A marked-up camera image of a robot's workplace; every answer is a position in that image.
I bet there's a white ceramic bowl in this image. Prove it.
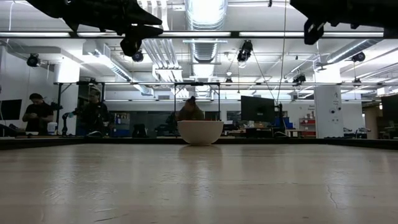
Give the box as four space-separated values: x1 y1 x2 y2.
176 120 224 147

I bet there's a black aluminium table frame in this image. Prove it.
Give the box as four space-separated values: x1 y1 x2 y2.
0 135 398 151

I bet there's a white rectangular air duct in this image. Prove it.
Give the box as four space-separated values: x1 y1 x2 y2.
82 42 155 96

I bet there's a black monitor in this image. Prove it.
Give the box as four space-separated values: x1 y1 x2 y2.
240 95 277 124
381 94 398 121
0 98 23 121

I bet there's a blue storage crate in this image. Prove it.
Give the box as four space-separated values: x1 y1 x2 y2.
108 128 131 138
273 116 295 130

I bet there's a black metal rig frame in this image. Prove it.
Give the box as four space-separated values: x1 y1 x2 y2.
55 81 222 138

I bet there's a white pillar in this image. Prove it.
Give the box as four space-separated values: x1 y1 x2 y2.
313 84 343 139

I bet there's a thin dark cable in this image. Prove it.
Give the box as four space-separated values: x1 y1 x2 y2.
275 0 287 105

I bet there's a black backpack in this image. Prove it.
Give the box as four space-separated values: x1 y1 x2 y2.
132 123 149 139

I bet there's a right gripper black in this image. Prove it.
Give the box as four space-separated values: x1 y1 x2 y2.
290 0 358 45

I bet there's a black beam with light strips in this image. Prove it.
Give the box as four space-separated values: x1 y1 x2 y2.
0 30 398 39

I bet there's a person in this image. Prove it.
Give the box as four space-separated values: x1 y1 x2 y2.
74 88 110 137
22 92 54 133
177 95 205 122

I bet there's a silver ventilation duct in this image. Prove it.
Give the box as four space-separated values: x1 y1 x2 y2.
325 39 384 65
184 0 228 65

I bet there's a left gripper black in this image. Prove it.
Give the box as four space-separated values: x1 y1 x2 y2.
77 0 165 57

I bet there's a red shelf unit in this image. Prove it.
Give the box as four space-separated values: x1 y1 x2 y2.
298 117 317 138

